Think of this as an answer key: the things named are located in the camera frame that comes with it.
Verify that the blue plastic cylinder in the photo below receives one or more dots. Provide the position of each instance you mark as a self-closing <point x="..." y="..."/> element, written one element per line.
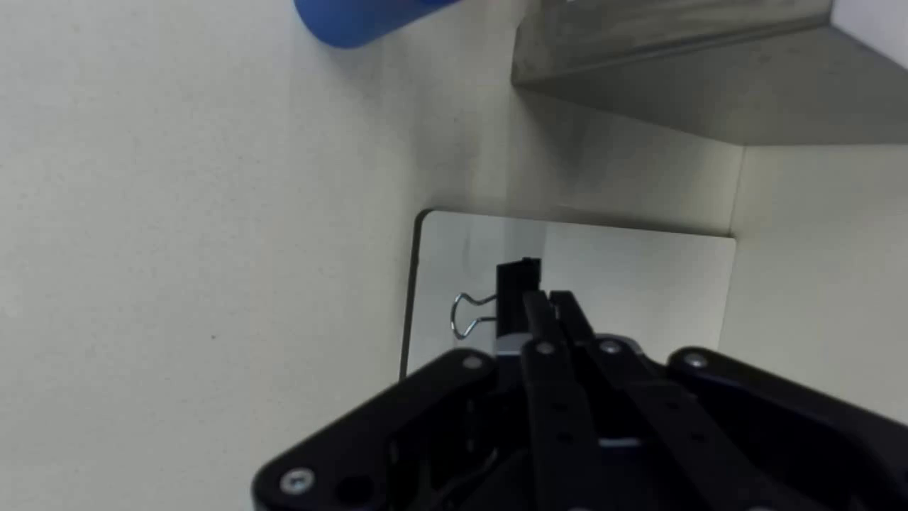
<point x="358" y="19"/>

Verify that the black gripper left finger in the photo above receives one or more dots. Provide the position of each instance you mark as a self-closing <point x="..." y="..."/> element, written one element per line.
<point x="398" y="435"/>

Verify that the white paper sheet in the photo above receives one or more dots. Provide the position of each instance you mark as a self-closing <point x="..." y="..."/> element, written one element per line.
<point x="643" y="286"/>

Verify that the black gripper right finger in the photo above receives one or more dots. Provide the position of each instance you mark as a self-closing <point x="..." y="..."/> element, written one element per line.
<point x="757" y="427"/>

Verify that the black binder clip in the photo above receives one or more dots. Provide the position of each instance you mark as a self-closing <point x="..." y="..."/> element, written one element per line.
<point x="514" y="295"/>

